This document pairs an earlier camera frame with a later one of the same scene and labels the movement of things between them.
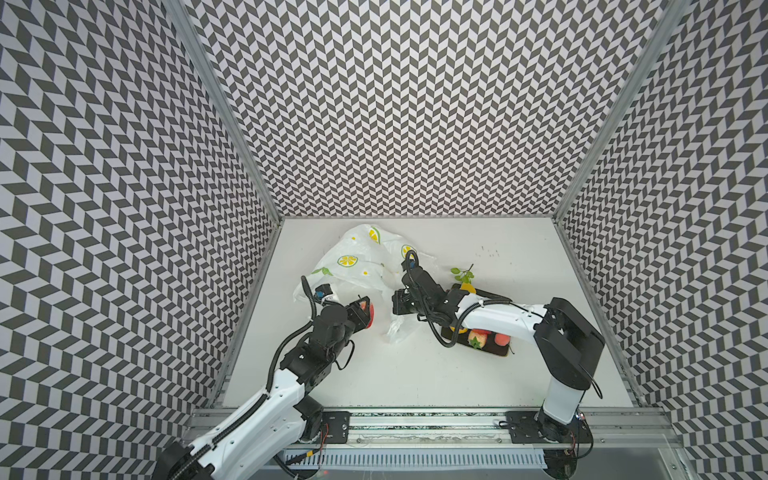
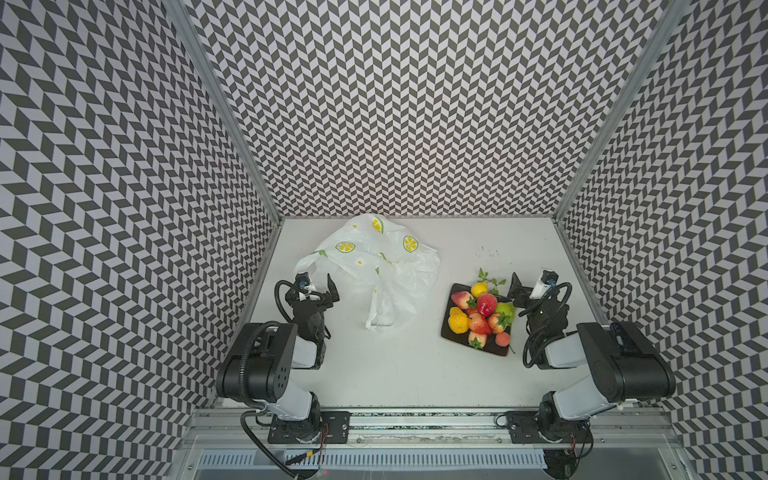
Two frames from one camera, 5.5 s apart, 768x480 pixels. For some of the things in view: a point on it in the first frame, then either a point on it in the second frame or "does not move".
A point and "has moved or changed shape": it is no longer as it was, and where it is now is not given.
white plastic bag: [364, 261] has moved or changed shape
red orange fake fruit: [371, 313] has moved or changed shape
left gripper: [357, 315] -> [327, 299]
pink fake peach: [502, 340] does not move
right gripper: [405, 300] -> [527, 297]
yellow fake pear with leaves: [465, 278] -> [485, 286]
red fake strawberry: [478, 338] does not move
